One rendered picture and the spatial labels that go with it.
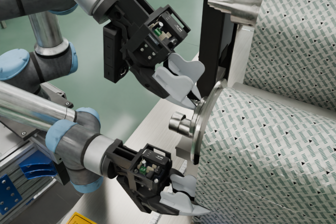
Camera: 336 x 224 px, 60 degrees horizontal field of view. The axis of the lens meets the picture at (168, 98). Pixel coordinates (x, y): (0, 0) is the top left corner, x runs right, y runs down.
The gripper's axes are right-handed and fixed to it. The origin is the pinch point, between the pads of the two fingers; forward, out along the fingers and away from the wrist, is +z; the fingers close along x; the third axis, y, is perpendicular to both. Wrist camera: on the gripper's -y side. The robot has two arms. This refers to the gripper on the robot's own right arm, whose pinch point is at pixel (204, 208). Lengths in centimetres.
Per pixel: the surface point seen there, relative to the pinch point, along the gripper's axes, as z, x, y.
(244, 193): 5.8, -0.3, 10.4
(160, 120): -26.9, 31.5, -19.0
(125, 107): -101, 105, -109
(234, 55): -17, 80, -19
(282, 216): 11.9, -0.3, 8.7
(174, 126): -10.0, 7.7, 9.5
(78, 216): -27.8, -7.3, -16.6
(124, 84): -118, 129, -109
